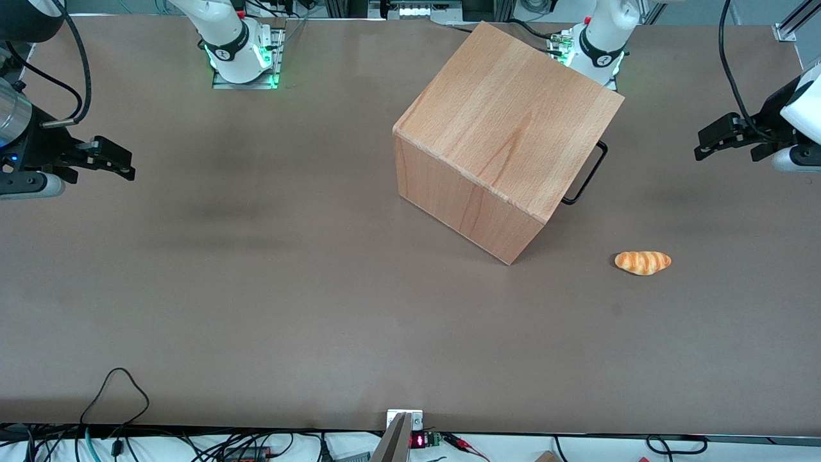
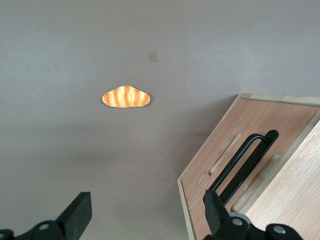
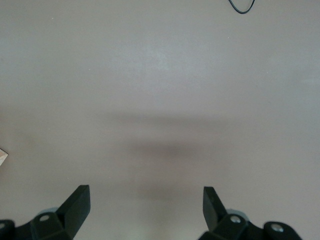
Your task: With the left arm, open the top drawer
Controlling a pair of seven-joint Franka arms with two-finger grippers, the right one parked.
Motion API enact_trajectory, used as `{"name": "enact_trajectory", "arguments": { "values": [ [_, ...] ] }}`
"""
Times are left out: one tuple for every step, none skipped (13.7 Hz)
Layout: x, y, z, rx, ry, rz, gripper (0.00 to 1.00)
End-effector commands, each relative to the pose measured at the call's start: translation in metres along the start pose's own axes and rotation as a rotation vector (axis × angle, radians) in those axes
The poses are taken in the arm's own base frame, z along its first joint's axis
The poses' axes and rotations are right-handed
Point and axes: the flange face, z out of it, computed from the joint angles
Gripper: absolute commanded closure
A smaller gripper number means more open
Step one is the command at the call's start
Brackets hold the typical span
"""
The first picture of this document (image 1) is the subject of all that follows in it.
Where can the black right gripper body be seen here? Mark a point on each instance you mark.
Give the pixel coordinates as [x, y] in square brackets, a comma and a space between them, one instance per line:
[40, 146]

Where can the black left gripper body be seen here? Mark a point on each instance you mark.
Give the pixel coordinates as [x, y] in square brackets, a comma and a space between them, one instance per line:
[769, 126]

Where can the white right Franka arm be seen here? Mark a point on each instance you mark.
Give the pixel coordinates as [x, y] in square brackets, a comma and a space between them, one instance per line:
[224, 32]

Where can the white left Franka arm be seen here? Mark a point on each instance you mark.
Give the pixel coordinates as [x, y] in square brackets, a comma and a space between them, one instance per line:
[603, 38]

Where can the striped golden bread roll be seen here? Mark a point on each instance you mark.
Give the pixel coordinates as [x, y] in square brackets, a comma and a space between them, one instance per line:
[643, 262]

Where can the wooden cabinet box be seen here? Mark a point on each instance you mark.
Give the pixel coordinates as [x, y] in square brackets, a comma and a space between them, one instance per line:
[507, 128]

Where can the black orange electronic device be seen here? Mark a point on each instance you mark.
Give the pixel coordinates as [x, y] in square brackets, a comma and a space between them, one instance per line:
[247, 454]

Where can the white lit panel device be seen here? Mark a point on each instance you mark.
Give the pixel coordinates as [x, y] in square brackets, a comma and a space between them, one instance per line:
[417, 9]

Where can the brown cardboard piece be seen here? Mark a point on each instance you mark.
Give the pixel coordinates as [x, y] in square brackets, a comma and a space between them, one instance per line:
[546, 457]

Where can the red clip test leads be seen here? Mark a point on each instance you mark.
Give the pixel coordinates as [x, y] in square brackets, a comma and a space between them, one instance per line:
[465, 444]

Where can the small red digit display module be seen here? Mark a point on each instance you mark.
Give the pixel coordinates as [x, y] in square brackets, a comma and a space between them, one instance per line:
[423, 440]

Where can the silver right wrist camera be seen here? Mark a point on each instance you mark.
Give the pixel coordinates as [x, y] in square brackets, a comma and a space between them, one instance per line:
[29, 186]

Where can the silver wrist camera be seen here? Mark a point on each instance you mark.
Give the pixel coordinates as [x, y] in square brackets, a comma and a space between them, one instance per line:
[29, 186]
[798, 159]

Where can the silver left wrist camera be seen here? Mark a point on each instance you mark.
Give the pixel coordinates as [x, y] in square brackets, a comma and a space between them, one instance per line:
[798, 159]

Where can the aluminium frame profile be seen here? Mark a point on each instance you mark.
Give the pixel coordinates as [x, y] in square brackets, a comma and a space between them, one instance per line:
[792, 25]

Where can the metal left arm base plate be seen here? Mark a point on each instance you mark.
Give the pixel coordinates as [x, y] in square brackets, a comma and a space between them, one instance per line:
[557, 46]

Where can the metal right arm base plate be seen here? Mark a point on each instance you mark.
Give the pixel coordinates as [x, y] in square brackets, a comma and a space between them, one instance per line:
[277, 58]

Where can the grey camera mount bar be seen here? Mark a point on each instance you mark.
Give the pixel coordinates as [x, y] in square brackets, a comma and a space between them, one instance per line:
[396, 439]

